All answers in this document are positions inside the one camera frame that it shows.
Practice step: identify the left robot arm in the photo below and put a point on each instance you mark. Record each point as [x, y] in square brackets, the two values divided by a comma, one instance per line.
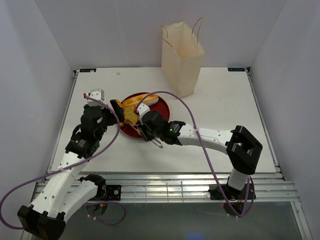
[47, 215]

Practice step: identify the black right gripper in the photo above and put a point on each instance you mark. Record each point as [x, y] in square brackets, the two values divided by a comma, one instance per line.
[143, 127]

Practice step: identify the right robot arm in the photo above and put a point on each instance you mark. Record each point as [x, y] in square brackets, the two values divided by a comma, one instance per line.
[242, 148]

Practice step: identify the left blue table label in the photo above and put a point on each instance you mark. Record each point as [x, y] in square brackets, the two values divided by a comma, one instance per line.
[87, 70]

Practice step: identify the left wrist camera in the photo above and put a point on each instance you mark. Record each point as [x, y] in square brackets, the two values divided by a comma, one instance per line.
[97, 94]

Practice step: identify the beige paper bag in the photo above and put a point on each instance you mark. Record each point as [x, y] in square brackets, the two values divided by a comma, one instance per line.
[182, 56]

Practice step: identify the metal tongs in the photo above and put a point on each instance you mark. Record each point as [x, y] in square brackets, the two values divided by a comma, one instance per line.
[152, 140]

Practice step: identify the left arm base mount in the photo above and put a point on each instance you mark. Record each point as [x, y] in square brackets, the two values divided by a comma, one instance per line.
[104, 192]

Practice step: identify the aluminium frame rail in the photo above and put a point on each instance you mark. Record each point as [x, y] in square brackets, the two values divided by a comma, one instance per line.
[193, 188]

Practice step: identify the right blue table label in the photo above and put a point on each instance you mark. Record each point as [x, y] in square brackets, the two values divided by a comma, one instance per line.
[236, 69]

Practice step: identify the cut baguette slice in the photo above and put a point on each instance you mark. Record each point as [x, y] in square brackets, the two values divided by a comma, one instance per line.
[130, 116]

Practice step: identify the long toasted baguette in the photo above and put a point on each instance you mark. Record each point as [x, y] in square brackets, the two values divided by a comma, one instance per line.
[147, 100]

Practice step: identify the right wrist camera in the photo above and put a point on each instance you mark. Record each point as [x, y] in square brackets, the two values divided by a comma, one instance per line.
[141, 110]

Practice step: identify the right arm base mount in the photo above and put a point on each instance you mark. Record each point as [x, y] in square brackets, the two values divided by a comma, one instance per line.
[231, 193]

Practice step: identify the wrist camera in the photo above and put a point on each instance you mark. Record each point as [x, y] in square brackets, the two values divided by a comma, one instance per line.
[97, 94]
[141, 110]

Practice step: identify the blue table label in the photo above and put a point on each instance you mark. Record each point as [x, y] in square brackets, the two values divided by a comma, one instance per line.
[87, 70]
[236, 69]

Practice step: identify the dark red round plate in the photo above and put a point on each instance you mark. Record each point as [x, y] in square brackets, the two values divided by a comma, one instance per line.
[161, 107]

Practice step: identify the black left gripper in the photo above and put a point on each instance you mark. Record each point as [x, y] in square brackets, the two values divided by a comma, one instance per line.
[118, 109]

